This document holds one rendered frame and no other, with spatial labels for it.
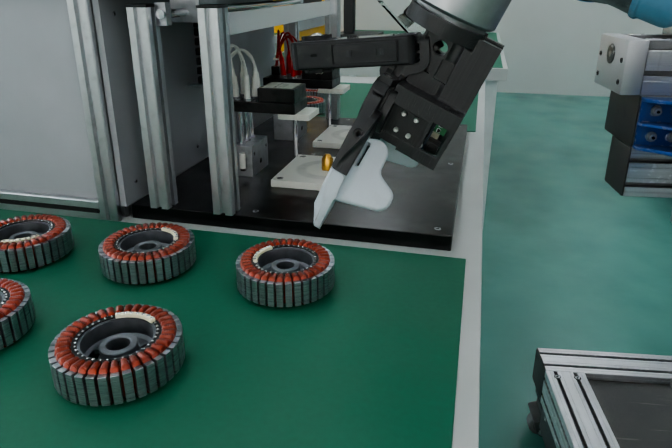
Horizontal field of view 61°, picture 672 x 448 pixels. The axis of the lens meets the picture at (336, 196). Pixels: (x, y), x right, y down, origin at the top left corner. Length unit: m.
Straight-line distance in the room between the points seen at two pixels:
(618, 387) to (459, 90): 1.13
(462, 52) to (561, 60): 5.82
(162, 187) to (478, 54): 0.52
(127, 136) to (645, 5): 0.67
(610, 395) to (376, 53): 1.14
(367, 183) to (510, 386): 1.35
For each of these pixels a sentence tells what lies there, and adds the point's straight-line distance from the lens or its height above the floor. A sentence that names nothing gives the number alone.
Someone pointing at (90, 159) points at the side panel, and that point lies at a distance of 0.90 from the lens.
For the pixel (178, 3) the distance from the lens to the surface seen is 0.87.
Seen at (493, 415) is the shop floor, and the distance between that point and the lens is 1.67.
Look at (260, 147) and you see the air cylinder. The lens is 0.99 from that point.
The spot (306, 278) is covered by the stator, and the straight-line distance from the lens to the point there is 0.61.
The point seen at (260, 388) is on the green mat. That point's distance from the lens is 0.52.
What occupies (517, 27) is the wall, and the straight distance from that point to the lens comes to 6.23.
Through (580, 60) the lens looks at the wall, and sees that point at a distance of 6.33.
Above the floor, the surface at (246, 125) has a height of 0.85.
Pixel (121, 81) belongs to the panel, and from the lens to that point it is 0.87.
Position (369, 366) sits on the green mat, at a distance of 0.54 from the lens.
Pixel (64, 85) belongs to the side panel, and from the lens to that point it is 0.89.
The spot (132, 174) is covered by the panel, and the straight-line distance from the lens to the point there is 0.90.
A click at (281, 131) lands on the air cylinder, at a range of 1.20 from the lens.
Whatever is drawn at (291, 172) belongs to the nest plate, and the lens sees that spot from 0.95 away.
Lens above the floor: 1.08
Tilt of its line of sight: 21 degrees down
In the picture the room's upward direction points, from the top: straight up
